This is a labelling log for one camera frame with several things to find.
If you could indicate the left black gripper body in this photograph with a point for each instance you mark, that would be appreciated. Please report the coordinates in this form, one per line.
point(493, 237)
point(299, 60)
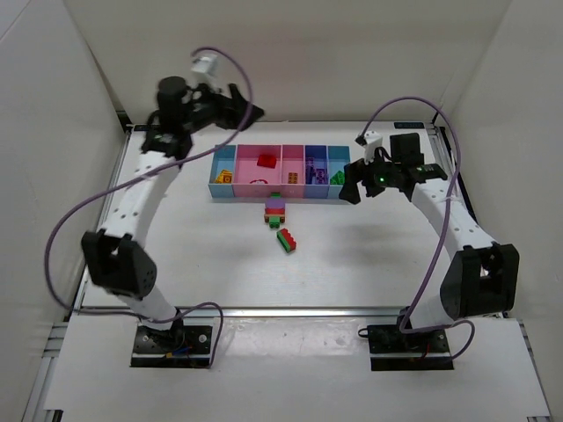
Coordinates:
point(227, 107)

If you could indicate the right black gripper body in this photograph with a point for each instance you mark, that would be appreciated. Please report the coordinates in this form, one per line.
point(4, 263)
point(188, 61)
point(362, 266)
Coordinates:
point(364, 178)

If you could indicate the green lego brick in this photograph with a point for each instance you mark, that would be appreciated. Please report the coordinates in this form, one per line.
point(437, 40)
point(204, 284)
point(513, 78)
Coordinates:
point(338, 179)

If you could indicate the brown lego brick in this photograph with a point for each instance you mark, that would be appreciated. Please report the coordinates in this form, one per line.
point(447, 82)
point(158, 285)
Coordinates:
point(293, 178)

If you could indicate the yellow lego brick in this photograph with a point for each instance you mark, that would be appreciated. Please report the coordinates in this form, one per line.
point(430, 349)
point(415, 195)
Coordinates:
point(224, 177)

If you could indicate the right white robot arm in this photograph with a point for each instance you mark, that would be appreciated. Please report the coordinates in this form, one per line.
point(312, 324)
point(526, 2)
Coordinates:
point(470, 273)

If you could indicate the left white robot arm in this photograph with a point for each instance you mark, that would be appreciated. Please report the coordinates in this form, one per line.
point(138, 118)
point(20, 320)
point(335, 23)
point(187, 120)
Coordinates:
point(115, 256)

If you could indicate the right light blue bin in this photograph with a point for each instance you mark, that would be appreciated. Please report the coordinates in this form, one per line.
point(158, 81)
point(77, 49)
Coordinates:
point(337, 158)

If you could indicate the light blue bin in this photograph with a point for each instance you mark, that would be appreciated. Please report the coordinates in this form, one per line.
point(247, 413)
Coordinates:
point(337, 158)
point(222, 159)

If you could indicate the dark blue bin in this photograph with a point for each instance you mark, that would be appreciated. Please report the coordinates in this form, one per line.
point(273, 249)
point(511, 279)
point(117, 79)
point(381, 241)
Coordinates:
point(319, 154)

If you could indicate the left light blue bin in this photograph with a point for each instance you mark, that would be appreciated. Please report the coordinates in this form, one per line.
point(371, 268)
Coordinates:
point(222, 159)

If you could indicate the narrow pink bin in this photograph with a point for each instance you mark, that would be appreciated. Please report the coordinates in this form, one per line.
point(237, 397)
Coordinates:
point(292, 160)

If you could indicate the large pink bin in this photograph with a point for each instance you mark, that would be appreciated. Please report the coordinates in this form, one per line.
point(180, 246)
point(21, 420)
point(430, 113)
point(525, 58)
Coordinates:
point(246, 170)

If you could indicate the purple green red lego stack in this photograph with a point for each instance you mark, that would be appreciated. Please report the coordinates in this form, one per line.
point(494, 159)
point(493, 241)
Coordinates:
point(275, 211)

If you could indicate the white table board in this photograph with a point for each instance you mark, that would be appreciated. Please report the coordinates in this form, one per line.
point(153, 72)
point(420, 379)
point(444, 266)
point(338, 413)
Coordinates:
point(373, 254)

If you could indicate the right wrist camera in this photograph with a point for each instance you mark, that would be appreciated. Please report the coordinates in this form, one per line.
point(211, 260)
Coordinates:
point(370, 142)

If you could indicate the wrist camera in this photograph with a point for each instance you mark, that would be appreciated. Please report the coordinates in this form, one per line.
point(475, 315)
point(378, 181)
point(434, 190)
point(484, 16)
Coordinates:
point(205, 65)
point(370, 142)

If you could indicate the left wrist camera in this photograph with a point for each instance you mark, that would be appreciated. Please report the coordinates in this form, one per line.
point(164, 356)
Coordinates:
point(205, 65)

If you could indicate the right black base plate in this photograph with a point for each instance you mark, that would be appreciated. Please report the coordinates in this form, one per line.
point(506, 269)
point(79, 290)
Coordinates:
point(390, 350)

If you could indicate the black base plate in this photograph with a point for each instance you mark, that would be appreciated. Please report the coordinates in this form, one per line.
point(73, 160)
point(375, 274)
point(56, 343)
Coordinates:
point(390, 350)
point(188, 348)

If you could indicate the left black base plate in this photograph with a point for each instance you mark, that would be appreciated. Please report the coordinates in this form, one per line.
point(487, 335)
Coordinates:
point(188, 348)

